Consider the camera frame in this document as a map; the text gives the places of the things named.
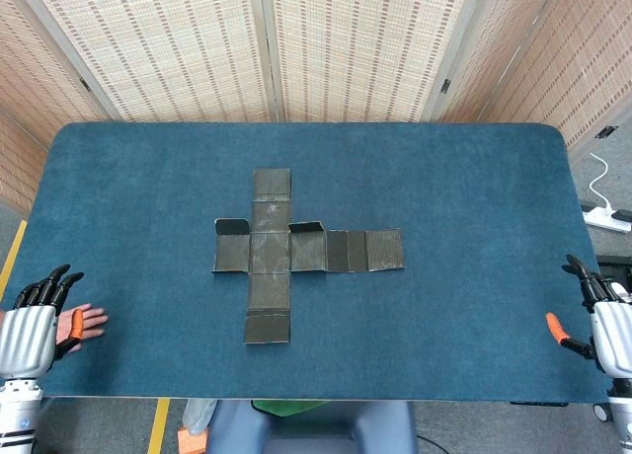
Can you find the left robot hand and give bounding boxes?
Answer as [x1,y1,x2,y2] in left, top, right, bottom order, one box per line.
[0,265,85,379]

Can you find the person's bare hand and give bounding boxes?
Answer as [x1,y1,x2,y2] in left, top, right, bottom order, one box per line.
[54,303,109,355]

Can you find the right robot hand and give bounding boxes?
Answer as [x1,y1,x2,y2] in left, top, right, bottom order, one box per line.
[545,254,632,376]

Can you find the dark cardboard box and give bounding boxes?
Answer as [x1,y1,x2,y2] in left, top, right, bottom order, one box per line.
[211,168,406,345]

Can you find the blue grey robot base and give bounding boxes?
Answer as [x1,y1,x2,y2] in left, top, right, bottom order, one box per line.
[205,399,419,454]

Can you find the black and white sneaker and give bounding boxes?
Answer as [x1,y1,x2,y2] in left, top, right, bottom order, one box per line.
[604,275,632,305]

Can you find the black chair base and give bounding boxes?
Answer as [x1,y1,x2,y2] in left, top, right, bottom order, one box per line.
[594,255,632,280]

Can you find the yellow floor tape line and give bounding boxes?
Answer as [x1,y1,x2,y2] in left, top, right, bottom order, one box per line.
[146,398,172,454]
[0,220,29,297]

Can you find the white power strip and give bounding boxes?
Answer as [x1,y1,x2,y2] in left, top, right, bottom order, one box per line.
[580,202,632,234]

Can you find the orange foam block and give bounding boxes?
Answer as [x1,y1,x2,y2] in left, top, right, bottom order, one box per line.
[176,425,208,454]

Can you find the woven bamboo screen panel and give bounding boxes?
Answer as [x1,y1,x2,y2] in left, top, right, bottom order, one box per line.
[259,0,488,123]
[481,0,632,154]
[12,0,277,123]
[424,0,564,124]
[0,0,122,135]
[0,107,50,216]

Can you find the green cloth piece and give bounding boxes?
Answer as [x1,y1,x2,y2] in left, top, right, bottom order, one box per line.
[250,399,328,418]

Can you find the white power cable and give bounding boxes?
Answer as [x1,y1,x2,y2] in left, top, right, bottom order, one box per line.
[589,151,616,213]

